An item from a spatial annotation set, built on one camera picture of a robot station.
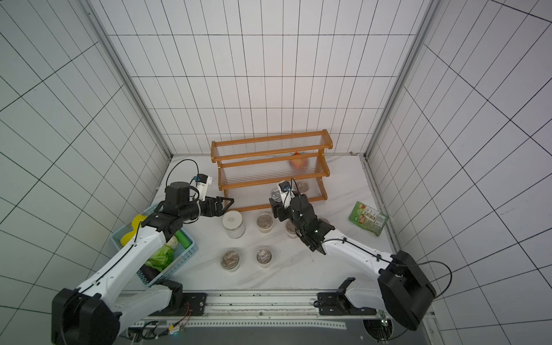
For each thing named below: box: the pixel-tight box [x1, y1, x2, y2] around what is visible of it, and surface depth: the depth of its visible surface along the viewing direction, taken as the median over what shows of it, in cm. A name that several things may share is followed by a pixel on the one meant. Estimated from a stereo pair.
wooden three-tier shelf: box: [210, 128, 334, 212], surface depth 94 cm
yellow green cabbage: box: [120, 214, 148, 246], surface depth 85 cm
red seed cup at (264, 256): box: [256, 247, 273, 269], surface depth 81 cm
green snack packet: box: [349, 201, 389, 237], surface depth 97 cm
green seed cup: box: [220, 249, 241, 273], surface depth 79 cm
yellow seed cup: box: [256, 213, 274, 233], surface depth 89 cm
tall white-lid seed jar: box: [221, 209, 246, 239], surface depth 85 cm
